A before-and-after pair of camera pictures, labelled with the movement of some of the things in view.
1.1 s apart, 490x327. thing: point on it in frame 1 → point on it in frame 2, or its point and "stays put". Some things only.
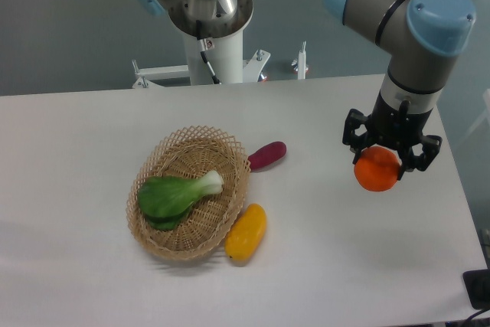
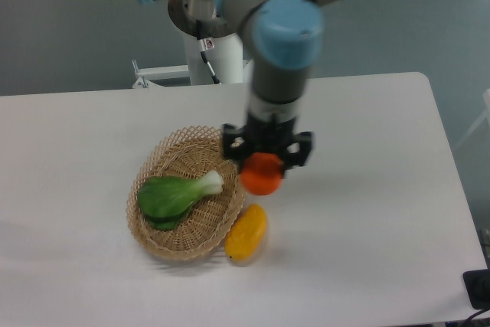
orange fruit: (377, 168) → (262, 173)
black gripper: (396, 127) → (269, 136)
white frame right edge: (486, 97) stays put
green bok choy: (165, 201) stays put
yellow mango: (246, 233) stays put
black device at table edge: (478, 286) stays put
